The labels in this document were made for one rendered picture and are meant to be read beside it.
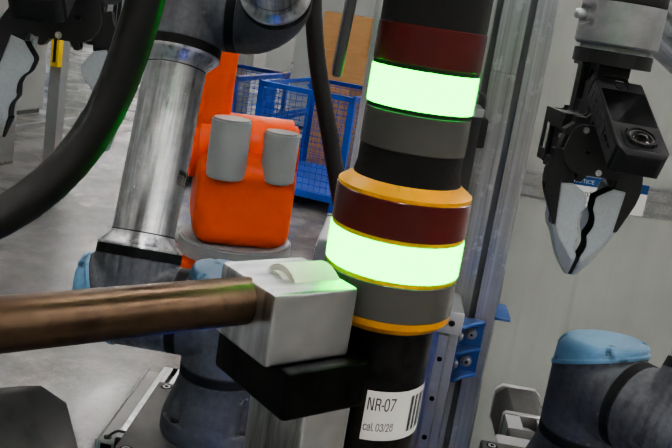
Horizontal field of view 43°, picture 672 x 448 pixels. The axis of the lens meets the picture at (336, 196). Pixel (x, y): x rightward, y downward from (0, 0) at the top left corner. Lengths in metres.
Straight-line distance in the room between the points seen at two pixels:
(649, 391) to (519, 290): 1.17
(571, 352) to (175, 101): 0.62
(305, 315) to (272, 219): 4.07
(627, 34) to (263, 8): 0.50
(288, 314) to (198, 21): 0.97
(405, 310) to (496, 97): 0.97
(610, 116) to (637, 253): 1.55
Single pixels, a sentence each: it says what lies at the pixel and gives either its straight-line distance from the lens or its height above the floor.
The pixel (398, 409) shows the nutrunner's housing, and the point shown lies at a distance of 0.28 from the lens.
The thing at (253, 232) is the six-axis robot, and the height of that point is 0.47.
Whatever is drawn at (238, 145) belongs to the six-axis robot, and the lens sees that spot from 4.16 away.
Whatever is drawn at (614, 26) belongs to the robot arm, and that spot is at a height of 1.65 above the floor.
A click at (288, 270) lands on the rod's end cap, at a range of 0.25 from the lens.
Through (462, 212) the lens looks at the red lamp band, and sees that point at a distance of 0.26.
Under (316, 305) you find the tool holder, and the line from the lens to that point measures 0.24.
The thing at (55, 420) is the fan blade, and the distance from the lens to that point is 0.42.
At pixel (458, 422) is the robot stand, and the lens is 1.35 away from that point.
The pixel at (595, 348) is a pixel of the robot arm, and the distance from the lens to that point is 1.13.
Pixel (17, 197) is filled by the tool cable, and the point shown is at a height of 1.58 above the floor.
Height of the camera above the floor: 1.63
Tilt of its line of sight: 12 degrees down
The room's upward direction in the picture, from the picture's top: 9 degrees clockwise
